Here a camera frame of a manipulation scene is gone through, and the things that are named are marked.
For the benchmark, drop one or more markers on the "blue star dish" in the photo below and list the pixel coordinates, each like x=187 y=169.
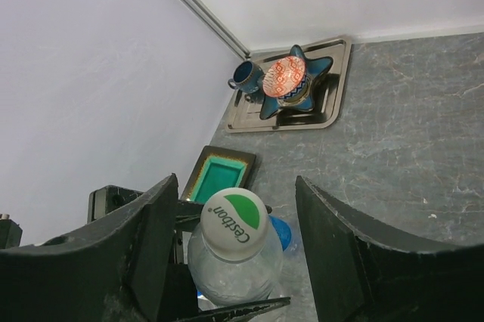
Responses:
x=316 y=69

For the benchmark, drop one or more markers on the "blue mug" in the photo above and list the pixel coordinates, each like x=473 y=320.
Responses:
x=247 y=78

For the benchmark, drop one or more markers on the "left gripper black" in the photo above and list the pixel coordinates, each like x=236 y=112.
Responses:
x=109 y=201

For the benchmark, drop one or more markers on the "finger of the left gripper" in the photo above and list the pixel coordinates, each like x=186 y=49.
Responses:
x=241 y=312

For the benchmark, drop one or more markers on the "white green bottle cap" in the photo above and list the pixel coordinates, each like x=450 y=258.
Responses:
x=234 y=224

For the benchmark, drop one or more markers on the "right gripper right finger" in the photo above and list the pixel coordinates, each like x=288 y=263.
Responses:
x=362 y=269

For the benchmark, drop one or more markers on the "green label clear bottle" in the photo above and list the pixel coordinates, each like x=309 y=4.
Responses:
x=221 y=284

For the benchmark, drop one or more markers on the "blue cap water bottle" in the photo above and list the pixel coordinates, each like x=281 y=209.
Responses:
x=289 y=237

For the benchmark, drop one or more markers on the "red patterned bowl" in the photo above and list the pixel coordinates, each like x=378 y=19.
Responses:
x=287 y=79

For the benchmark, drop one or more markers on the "teal rectangular dish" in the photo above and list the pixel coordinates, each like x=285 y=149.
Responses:
x=216 y=169

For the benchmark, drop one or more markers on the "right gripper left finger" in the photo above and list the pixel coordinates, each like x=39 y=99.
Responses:
x=112 y=269

